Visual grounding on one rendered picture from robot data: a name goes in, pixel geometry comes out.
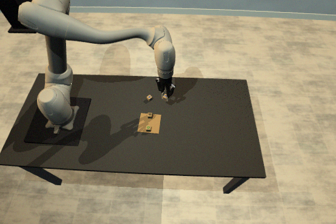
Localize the orange flat mat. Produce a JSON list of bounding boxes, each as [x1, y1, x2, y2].
[[138, 113, 161, 134]]

